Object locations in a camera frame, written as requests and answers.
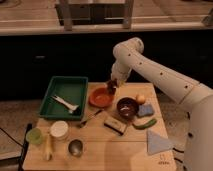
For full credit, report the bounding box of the green cup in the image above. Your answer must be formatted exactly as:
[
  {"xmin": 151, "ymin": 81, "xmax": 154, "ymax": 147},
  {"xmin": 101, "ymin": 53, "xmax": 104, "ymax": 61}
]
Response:
[{"xmin": 26, "ymin": 128, "xmax": 43, "ymax": 145}]

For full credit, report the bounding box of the black cable right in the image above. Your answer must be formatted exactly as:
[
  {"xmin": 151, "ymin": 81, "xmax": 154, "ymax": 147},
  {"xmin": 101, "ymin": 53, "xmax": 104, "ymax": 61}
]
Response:
[{"xmin": 173, "ymin": 146, "xmax": 186, "ymax": 166}]

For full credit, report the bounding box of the metal fork dark handle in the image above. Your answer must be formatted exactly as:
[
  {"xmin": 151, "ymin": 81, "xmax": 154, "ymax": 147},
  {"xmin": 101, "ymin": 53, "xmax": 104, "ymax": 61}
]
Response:
[{"xmin": 78, "ymin": 109, "xmax": 103, "ymax": 128}]

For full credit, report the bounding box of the small yellow onion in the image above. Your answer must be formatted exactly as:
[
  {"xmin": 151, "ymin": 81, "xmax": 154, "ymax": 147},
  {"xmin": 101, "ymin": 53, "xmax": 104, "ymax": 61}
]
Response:
[{"xmin": 136, "ymin": 94, "xmax": 146, "ymax": 104}]

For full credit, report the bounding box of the blue triangular cloth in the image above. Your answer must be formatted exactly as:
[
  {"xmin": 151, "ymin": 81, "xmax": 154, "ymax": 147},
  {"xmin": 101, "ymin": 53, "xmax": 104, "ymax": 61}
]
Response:
[{"xmin": 147, "ymin": 129, "xmax": 173, "ymax": 155}]

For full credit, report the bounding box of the wooden shelf frame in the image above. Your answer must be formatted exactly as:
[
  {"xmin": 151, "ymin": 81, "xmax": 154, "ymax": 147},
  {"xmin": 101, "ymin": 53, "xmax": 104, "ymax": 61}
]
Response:
[{"xmin": 55, "ymin": 0, "xmax": 134, "ymax": 31}]

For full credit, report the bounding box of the green pepper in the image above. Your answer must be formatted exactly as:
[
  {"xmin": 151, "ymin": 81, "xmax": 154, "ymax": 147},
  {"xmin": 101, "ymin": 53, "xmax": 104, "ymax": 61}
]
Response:
[{"xmin": 132, "ymin": 118, "xmax": 157, "ymax": 130}]

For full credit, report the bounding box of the brown rectangular block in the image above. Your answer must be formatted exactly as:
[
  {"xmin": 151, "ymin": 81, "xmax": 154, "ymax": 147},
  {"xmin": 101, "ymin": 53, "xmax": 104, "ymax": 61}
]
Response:
[{"xmin": 104, "ymin": 116, "xmax": 127, "ymax": 135}]

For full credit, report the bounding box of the green plastic tray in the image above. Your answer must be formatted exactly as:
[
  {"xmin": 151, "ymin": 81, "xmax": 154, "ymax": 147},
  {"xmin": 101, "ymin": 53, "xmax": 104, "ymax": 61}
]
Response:
[{"xmin": 39, "ymin": 76, "xmax": 88, "ymax": 121}]

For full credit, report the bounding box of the metal cup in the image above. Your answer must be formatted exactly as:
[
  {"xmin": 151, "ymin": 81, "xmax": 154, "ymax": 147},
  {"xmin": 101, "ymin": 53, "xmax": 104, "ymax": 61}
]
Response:
[{"xmin": 68, "ymin": 139, "xmax": 83, "ymax": 157}]

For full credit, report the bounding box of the black bar table edge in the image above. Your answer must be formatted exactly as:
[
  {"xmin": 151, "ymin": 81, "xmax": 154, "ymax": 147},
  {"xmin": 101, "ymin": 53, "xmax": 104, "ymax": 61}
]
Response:
[{"xmin": 18, "ymin": 123, "xmax": 32, "ymax": 171}]

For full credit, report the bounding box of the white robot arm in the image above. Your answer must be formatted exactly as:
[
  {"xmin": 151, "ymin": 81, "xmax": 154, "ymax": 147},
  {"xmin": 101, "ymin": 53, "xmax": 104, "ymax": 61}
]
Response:
[{"xmin": 111, "ymin": 37, "xmax": 213, "ymax": 171}]

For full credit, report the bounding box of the red bowl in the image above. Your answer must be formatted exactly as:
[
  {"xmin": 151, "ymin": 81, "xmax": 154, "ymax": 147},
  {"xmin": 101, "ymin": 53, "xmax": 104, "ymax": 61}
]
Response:
[{"xmin": 89, "ymin": 87, "xmax": 114, "ymax": 108}]

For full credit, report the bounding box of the dark brown bowl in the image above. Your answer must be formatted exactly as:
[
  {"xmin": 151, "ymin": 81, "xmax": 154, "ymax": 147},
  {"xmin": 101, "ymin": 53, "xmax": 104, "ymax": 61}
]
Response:
[{"xmin": 117, "ymin": 97, "xmax": 139, "ymax": 120}]

